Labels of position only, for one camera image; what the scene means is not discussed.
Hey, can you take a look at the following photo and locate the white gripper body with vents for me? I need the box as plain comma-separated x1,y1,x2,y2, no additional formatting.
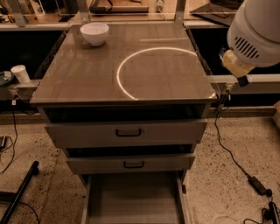
227,1,280,67

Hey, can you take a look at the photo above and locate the white paper cup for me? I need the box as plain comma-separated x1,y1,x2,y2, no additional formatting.
10,65,30,84

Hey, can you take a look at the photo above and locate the black cable left floor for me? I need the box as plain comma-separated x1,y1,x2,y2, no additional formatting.
0,100,18,175

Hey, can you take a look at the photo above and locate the grey drawer cabinet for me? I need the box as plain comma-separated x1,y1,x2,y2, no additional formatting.
29,22,217,224

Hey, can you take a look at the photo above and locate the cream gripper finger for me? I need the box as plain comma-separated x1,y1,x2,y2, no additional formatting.
221,50,254,78

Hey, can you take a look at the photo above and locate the dark round dish left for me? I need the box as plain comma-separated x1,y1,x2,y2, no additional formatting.
0,71,14,88

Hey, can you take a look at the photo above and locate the top drawer with handle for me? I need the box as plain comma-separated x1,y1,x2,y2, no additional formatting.
46,119,207,149

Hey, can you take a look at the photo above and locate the white ceramic bowl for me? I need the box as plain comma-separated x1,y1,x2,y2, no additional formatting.
80,22,109,46

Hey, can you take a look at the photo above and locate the black metal stand leg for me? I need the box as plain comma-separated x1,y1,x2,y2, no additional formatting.
0,161,39,224

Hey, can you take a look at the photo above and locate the black power cable right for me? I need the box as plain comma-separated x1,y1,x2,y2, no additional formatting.
213,90,252,179

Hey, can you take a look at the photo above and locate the black power adapter brick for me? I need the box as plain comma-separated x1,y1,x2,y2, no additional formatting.
248,176,266,195

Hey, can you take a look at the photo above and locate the black plug bottom right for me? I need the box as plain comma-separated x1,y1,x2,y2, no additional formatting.
264,201,280,224

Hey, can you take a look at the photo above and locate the open bottom drawer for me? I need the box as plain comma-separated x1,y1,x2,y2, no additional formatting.
81,171,190,224

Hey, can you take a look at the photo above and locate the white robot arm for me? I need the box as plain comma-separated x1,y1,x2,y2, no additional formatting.
221,0,280,79

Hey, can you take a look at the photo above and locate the dark blue rxbar wrapper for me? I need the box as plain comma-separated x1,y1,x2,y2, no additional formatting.
237,76,249,87

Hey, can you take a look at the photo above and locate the black laptop on shelf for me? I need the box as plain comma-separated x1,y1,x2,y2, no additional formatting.
190,2,239,26

